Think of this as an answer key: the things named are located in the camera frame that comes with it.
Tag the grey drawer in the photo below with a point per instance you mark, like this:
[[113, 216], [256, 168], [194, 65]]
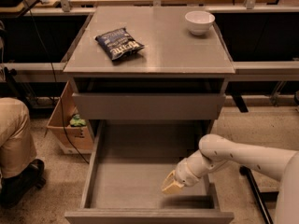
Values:
[[129, 163], [148, 106]]

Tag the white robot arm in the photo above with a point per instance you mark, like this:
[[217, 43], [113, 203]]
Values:
[[214, 151]]

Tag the white bowl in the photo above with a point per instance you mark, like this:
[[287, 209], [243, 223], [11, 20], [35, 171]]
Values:
[[199, 22]]

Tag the grey drawer cabinet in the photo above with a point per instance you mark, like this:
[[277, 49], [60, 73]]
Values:
[[173, 60]]

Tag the blue chip bag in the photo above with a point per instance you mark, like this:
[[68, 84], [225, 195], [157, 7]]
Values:
[[118, 43]]

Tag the cardboard box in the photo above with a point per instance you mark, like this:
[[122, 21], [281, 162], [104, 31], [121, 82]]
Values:
[[72, 140]]

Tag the black shoe left person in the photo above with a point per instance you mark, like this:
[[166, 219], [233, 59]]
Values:
[[15, 187]]

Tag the green object in box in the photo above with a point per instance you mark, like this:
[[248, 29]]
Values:
[[77, 121]]

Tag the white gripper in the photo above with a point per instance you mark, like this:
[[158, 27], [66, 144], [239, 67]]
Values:
[[183, 173]]

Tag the grey top drawer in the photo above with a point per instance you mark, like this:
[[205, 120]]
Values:
[[148, 106]]

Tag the black chair base leg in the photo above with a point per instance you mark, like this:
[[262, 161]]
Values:
[[261, 198]]

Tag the person leg beige trousers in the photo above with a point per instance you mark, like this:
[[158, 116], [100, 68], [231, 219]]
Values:
[[17, 148]]

